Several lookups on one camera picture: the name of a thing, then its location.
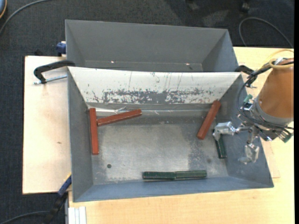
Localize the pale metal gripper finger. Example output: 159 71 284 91
212 121 245 140
237 127 260 165

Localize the red-brown flat block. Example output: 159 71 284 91
196 99 222 140
89 108 100 155
96 109 142 127

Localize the dark green flat block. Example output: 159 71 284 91
214 138 228 160
142 171 177 181
175 170 207 180

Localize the grey metal bin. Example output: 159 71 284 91
64 19 274 203

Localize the pale wood board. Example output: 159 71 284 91
22 56 281 195

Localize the black cylinder on white bracket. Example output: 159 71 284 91
242 102 255 113

